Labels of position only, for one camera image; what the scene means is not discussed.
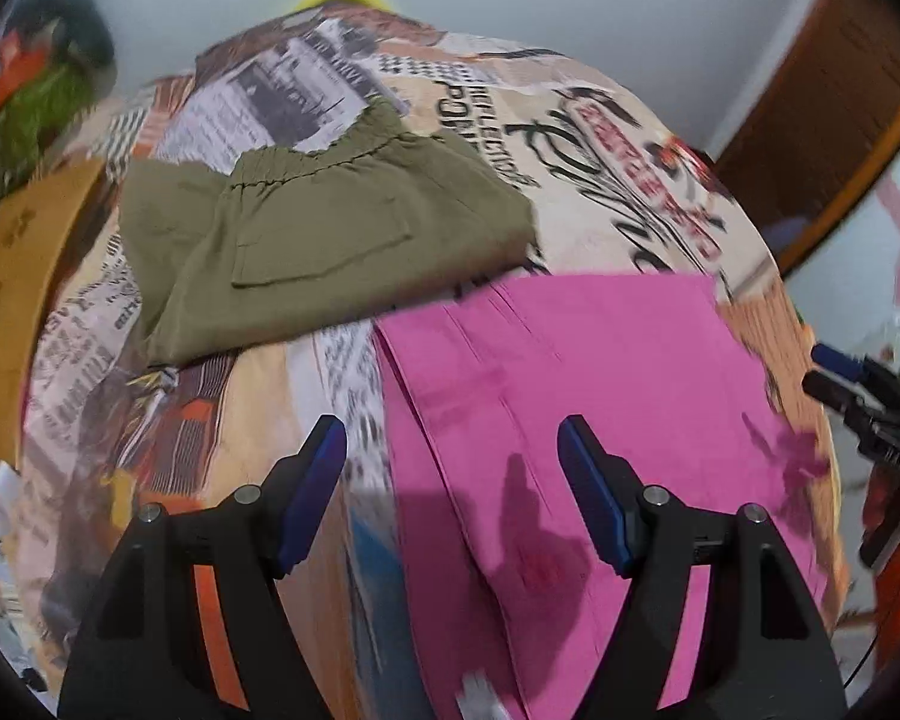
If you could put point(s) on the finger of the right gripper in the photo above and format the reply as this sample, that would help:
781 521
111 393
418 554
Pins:
829 392
838 363

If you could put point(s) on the green storage box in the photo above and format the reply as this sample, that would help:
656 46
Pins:
35 116

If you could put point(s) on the wooden lap desk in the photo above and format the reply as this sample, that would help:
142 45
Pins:
36 223

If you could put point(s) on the orange box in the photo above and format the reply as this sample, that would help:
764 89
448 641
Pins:
21 61

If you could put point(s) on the newspaper print blanket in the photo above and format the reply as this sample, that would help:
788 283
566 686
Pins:
613 190

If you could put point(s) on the wooden door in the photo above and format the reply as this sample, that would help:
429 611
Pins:
824 130

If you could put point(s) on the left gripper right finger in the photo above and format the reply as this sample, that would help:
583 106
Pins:
717 622

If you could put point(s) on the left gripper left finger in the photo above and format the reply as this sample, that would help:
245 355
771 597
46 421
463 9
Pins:
140 651

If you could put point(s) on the olive green pants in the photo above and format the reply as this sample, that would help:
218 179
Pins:
289 242

